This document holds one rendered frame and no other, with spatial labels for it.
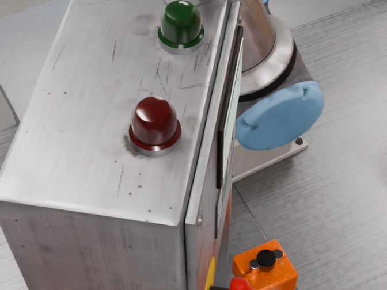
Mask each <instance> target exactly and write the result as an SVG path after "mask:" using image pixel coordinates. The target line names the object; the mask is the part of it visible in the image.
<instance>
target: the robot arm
mask: <svg viewBox="0 0 387 290"><path fill-rule="evenodd" d="M268 1H269V0H241V15H242V23H240V26H243V46H242V67H241V88H240V94H239V98H238V104H237V120H236V137H235V138H236V139H237V141H238V142H239V144H240V145H242V146H243V147H244V148H246V149H249V150H253V151H263V150H271V149H274V148H277V147H280V146H283V145H285V144H287V143H290V142H292V141H293V140H295V139H296V138H298V137H300V136H301V135H303V134H304V133H305V132H306V131H307V130H308V129H310V128H311V127H312V125H313V124H314V123H315V122H316V121H317V120H318V118H319V117H320V115H321V113H322V111H323V108H324V97H323V95H322V93H321V91H320V86H319V84H318V83H317V82H316V81H314V80H313V78H312V76H311V75H310V73H309V72H308V69H307V68H306V66H305V64H304V62H303V60H302V58H301V55H300V53H299V50H298V48H297V46H296V43H295V41H294V39H293V36H292V34H291V32H290V30H289V28H288V27H287V25H286V24H285V23H284V22H283V21H282V20H280V19H278V18H276V17H274V16H272V15H271V13H270V10H269V7H268Z"/></svg>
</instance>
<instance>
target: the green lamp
mask: <svg viewBox="0 0 387 290"><path fill-rule="evenodd" d="M160 21H161V25H160V27H159V28H158V42H159V45H160V46H161V48H162V49H163V50H164V51H166V52H168V53H170V54H174V55H188V54H192V53H194V52H196V51H197V50H199V49H200V48H201V47H202V45H203V44H204V39H205V31H204V27H203V25H202V24H201V15H200V12H199V11H198V9H197V8H196V7H195V6H194V5H193V4H192V3H190V2H188V1H185V0H176V1H173V2H171V3H169V4H168V5H167V7H166V8H165V9H164V10H163V11H162V13H161V16H160Z"/></svg>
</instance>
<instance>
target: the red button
mask: <svg viewBox="0 0 387 290"><path fill-rule="evenodd" d="M209 290H253V288H252V287H251V286H250V284H249V283H248V281H247V280H246V279H245V278H240V277H233V278H232V279H231V282H230V288H221V287H215V286H210V288H209Z"/></svg>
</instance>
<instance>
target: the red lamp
mask: <svg viewBox="0 0 387 290"><path fill-rule="evenodd" d="M128 131H129V137H130V143H131V145H132V147H133V148H134V149H135V150H136V151H137V152H138V153H140V154H142V155H144V156H148V157H161V156H164V155H167V154H170V153H171V152H172V151H174V150H175V149H176V148H177V147H178V145H179V144H180V142H181V125H180V122H179V121H178V119H177V115H176V110H175V108H174V107H173V105H172V104H170V103H169V102H167V101H166V100H165V99H163V98H161V97H155V96H152V97H147V98H144V99H143V100H141V101H140V102H139V103H138V104H137V105H136V106H135V107H134V109H133V110H132V112H131V124H130V126H129V130H128Z"/></svg>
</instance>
